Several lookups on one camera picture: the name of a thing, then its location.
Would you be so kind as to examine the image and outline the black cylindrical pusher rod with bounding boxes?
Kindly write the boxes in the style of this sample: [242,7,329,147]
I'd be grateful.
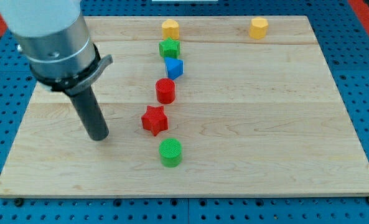
[69,87,109,141]

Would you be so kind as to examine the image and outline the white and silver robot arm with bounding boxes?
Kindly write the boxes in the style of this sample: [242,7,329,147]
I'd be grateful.
[0,0,113,141]

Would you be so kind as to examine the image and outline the red star block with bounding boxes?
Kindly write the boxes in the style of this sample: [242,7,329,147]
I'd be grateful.
[141,105,169,136]

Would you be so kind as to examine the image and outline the red cylinder block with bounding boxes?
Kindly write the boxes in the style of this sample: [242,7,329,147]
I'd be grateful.
[155,78,175,104]

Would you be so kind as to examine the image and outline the green cylinder block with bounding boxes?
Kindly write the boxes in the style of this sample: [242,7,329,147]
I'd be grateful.
[159,138,182,167]

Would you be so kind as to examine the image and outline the blue triangle block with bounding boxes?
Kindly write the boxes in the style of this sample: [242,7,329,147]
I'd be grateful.
[164,57,184,80]

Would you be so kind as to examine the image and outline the green star block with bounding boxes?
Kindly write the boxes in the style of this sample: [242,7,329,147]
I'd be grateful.
[159,37,180,58]

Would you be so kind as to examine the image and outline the wooden board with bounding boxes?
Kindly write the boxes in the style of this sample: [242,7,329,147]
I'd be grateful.
[0,16,369,198]

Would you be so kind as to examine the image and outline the yellow pentagon block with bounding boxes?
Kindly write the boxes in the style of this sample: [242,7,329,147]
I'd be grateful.
[161,19,180,40]

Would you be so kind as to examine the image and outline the yellow hexagon block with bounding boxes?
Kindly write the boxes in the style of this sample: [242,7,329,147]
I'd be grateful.
[249,17,269,39]

